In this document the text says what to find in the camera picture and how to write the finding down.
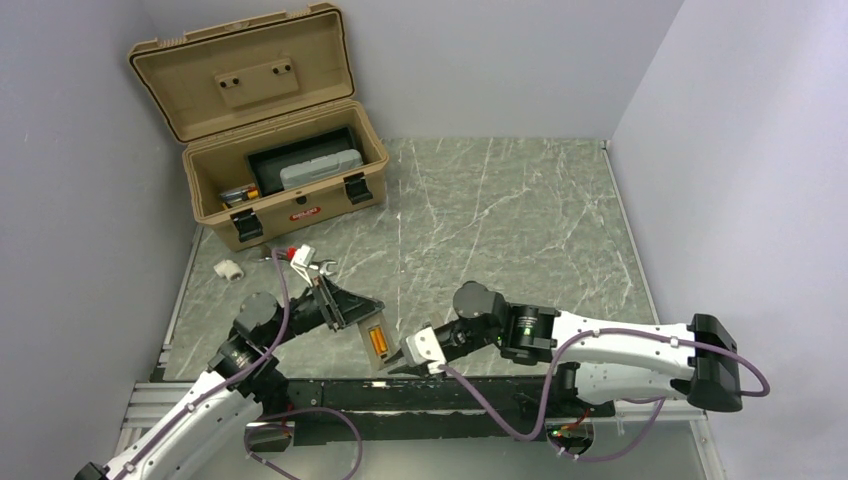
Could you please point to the beige battery compartment cover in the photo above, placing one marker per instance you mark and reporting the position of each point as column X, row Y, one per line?
column 436, row 320

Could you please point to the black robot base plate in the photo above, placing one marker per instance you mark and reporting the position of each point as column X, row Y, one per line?
column 421, row 409

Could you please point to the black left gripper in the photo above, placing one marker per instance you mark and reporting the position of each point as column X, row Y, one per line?
column 344, row 307

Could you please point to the black tray in toolbox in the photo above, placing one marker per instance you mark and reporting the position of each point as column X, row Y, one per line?
column 265, row 165

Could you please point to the tan plastic toolbox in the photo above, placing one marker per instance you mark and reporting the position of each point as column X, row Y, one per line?
column 229, row 90

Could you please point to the white remote control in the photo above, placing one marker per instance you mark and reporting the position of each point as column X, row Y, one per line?
column 378, row 320

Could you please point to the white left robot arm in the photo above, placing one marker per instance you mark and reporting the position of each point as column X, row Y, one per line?
column 240, row 384

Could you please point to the orange AAA battery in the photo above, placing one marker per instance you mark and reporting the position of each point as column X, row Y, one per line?
column 382, row 345
column 373, row 340

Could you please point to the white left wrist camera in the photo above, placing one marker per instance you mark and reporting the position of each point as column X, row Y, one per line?
column 301, row 261

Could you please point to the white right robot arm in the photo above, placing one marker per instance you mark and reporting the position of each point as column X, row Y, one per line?
column 594, row 361

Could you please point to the silver open-end wrench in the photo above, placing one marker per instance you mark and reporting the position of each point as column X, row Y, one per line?
column 278, row 255

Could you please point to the pack of batteries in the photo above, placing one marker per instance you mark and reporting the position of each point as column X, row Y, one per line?
column 239, row 195

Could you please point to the white plastic pipe fitting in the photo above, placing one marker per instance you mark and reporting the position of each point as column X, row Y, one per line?
column 228, row 270

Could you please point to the grey plastic case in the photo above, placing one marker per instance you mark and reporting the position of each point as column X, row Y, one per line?
column 319, row 168

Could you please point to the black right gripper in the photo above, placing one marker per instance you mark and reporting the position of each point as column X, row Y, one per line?
column 409, row 369

